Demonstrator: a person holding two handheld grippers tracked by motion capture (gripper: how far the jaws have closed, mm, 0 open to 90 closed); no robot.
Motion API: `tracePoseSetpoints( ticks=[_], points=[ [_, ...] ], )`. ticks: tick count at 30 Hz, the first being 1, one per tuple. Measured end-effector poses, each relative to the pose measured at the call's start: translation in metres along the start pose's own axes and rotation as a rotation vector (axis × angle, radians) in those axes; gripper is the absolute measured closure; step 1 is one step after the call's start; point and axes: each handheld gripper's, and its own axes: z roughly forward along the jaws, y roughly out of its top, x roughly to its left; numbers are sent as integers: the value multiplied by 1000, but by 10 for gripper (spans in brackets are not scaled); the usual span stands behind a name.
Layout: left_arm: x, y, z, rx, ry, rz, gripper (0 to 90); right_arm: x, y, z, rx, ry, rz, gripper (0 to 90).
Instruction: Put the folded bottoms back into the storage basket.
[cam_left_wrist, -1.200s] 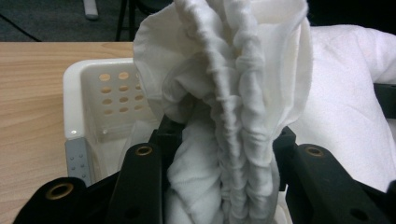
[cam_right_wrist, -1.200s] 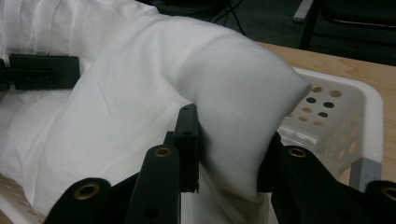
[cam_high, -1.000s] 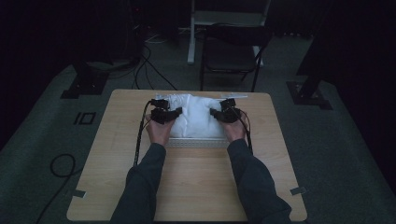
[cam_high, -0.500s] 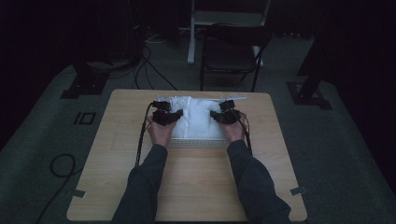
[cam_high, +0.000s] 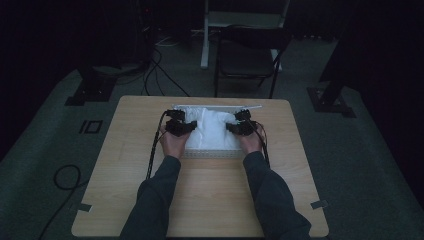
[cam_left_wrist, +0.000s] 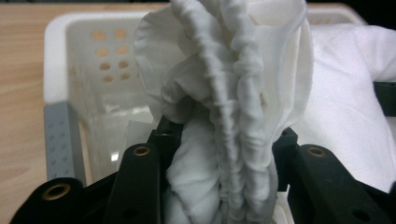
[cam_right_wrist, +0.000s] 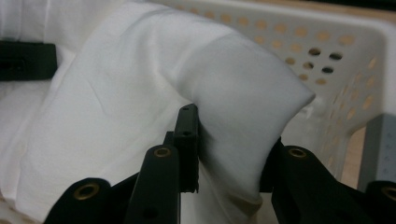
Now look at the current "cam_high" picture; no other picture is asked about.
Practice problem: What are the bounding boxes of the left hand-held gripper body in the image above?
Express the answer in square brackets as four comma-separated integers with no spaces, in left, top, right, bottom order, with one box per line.
[164,109,193,138]

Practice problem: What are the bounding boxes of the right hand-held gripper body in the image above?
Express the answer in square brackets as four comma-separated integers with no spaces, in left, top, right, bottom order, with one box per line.
[233,108,259,137]

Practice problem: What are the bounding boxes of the white towel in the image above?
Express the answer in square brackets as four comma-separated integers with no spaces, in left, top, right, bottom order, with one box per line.
[184,107,243,151]

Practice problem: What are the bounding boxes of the white plastic basket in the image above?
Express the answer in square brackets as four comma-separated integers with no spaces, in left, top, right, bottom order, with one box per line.
[171,103,264,160]

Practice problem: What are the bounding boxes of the person's right hand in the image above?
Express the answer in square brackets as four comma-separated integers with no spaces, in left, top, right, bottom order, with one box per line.
[238,128,266,156]

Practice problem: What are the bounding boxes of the person's left hand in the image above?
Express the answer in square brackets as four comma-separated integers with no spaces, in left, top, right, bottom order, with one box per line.
[159,124,192,160]

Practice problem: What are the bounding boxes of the black folding chair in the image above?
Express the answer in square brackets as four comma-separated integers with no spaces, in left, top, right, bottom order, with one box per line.
[213,24,293,99]

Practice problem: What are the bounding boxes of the black stand base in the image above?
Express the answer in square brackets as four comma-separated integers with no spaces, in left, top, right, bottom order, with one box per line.
[64,64,118,107]
[306,33,357,118]

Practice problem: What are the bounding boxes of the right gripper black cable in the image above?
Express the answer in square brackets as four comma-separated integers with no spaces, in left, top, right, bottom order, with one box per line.
[253,122,272,168]

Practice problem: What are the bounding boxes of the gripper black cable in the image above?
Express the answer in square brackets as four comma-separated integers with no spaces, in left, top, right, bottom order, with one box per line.
[253,122,272,168]
[145,111,169,181]

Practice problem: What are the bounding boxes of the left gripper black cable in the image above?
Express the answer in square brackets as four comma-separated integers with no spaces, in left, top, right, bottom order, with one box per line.
[145,111,169,181]

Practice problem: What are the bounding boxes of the black cable bundle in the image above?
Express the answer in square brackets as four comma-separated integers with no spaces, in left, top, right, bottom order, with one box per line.
[141,49,191,98]

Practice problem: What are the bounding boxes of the black floor cable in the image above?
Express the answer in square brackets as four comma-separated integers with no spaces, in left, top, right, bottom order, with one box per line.
[38,164,90,240]

